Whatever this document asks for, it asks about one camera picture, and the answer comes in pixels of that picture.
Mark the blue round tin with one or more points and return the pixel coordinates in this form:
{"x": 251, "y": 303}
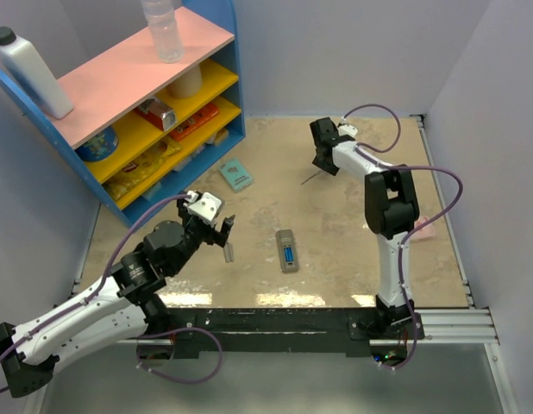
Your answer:
{"x": 99, "y": 147}

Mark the orange flat box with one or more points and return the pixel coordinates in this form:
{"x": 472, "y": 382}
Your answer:
{"x": 194, "y": 122}

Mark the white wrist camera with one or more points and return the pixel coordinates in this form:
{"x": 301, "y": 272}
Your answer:
{"x": 204, "y": 205}
{"x": 347, "y": 129}

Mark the blue wooden shelf unit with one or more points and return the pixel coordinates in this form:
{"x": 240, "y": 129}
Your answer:
{"x": 106, "y": 89}

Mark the grey remote control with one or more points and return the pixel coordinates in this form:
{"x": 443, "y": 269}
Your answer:
{"x": 285, "y": 238}

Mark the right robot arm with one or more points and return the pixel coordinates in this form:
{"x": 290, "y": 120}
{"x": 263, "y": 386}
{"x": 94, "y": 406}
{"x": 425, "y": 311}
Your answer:
{"x": 390, "y": 208}

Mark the beige paper cup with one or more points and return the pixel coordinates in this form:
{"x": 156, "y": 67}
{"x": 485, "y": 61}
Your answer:
{"x": 186, "y": 85}

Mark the yellow chips bag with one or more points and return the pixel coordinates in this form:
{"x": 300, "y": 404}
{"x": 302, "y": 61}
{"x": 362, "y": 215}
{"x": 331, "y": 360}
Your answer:
{"x": 140, "y": 168}

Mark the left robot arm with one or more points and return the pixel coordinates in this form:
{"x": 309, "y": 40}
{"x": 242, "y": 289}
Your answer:
{"x": 121, "y": 304}

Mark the pink snack packet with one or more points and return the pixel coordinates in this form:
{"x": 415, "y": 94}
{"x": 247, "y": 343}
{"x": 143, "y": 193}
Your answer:
{"x": 424, "y": 231}

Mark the red silver snack box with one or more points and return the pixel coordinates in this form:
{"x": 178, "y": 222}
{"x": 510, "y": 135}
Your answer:
{"x": 156, "y": 112}

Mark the blue battery right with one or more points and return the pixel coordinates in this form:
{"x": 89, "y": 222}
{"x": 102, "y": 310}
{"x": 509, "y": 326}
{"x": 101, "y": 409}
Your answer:
{"x": 292, "y": 255}

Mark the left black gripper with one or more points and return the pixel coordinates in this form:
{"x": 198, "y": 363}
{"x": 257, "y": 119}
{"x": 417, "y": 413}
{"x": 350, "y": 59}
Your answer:
{"x": 214, "y": 236}

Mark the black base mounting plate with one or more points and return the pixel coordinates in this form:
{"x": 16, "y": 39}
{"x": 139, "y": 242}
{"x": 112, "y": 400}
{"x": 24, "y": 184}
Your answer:
{"x": 348, "y": 331}

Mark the clear handled screwdriver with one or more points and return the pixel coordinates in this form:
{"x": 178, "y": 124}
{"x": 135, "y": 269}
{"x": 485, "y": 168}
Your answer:
{"x": 314, "y": 175}

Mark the grey battery cover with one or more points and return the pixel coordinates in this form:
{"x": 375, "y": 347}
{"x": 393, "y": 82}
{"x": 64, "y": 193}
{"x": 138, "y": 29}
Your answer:
{"x": 228, "y": 253}

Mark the clear plastic water bottle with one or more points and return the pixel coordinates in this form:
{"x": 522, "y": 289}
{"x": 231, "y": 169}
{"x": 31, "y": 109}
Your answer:
{"x": 162, "y": 24}

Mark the white bottle black cap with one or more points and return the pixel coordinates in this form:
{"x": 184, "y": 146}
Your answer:
{"x": 30, "y": 71}

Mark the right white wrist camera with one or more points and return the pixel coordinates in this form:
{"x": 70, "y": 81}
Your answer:
{"x": 347, "y": 129}

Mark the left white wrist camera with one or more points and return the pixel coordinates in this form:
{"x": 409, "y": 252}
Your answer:
{"x": 204, "y": 205}

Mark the teal card box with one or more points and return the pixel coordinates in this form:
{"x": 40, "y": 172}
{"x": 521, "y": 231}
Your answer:
{"x": 236, "y": 175}

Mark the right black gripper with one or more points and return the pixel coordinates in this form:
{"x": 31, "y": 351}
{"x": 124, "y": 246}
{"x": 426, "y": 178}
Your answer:
{"x": 326, "y": 167}

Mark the white sponge on shelf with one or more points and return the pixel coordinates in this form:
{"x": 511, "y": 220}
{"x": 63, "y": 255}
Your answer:
{"x": 218, "y": 137}

